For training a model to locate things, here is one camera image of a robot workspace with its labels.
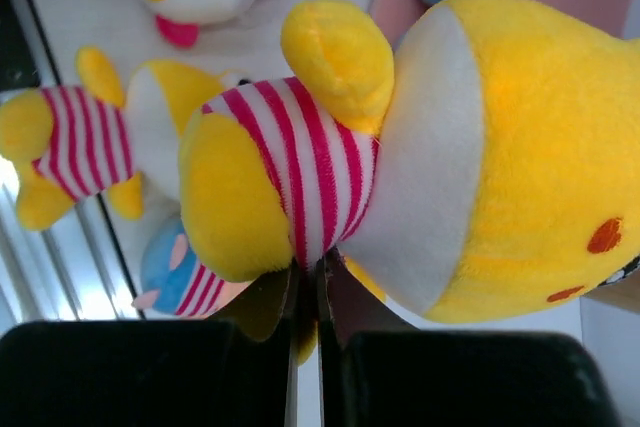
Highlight aluminium frame rail front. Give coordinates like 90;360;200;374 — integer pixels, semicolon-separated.
1;0;144;329

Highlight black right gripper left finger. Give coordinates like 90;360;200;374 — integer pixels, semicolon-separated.
1;268;299;426

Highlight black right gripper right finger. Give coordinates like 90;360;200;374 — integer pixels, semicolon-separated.
315;252;622;426

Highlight peach-faced plush, blue shorts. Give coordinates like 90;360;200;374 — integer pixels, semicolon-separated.
132;215;250;318

